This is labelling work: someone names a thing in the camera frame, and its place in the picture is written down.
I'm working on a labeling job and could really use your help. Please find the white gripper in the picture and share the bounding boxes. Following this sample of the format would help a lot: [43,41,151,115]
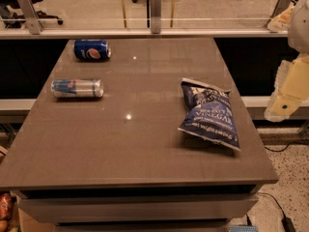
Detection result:
[264,53,309,122]

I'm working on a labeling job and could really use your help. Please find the blue chip bag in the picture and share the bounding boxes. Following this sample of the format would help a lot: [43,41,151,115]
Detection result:
[178,78,240,151]

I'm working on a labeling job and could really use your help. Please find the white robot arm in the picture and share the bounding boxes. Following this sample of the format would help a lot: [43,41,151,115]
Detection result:
[264,0,309,122]

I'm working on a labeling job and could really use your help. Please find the blue pepsi can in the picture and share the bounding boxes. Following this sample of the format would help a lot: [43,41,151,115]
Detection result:
[73,40,111,61]

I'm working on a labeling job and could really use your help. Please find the silver red bull can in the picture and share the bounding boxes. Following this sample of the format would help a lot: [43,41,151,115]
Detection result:
[51,79,103,98]

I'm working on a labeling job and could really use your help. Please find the red snack bag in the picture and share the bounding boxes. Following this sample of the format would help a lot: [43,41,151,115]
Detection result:
[0,193,13,219]

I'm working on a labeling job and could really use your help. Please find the black power adapter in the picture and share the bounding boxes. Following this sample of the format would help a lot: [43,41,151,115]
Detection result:
[282,217,295,232]

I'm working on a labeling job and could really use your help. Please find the grey drawer cabinet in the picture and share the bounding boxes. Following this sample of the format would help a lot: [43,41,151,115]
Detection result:
[16,188,258,232]

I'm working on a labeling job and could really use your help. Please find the black office chair left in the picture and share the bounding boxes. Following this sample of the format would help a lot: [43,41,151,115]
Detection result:
[0,0,63,34]

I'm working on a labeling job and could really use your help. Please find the black power cable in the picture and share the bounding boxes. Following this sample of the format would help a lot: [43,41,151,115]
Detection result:
[257,191,288,220]

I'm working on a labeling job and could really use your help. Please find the right metal glass bracket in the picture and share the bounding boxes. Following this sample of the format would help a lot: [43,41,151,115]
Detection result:
[267,0,294,32]

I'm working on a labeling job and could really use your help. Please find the metal glass bracket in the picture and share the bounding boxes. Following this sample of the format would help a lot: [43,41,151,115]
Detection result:
[17,0,42,35]
[267,0,294,32]
[150,0,161,34]

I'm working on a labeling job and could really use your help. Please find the middle metal glass bracket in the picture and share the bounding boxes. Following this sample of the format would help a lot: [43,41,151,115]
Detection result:
[150,0,161,34]

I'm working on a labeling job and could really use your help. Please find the left metal glass bracket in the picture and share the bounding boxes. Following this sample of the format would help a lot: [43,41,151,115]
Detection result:
[17,0,42,35]

